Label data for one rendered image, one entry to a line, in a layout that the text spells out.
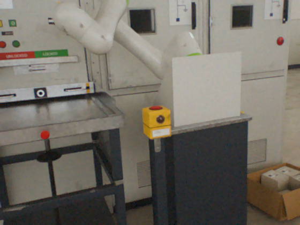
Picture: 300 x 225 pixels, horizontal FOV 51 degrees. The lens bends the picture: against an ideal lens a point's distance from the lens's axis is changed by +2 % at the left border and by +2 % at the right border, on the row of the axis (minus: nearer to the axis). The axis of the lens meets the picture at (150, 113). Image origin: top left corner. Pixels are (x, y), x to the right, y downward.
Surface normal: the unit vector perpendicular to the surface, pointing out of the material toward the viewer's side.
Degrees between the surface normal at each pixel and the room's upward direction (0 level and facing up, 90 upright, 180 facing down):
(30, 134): 90
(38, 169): 90
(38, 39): 90
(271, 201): 76
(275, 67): 90
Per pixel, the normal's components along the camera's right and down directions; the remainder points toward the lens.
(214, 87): 0.37, 0.21
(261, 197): -0.87, -0.07
